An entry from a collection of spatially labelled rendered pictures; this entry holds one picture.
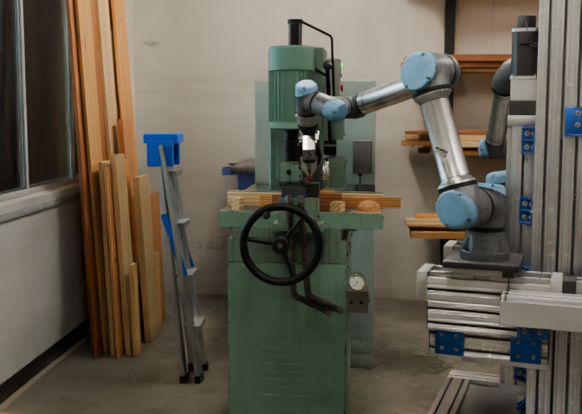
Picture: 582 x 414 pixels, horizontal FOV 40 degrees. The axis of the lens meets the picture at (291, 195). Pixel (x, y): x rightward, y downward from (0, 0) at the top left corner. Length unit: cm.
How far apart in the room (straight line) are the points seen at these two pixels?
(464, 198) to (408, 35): 309
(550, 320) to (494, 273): 23
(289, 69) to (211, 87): 245
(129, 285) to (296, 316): 149
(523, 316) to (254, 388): 114
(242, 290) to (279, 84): 77
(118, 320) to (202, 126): 170
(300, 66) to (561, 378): 139
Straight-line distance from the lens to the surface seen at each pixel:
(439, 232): 484
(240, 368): 304
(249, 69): 533
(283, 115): 295
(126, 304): 420
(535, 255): 263
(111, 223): 410
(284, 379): 303
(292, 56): 294
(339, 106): 260
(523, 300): 238
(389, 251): 535
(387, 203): 302
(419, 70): 237
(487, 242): 245
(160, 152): 366
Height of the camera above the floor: 127
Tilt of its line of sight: 6 degrees down
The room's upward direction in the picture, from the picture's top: straight up
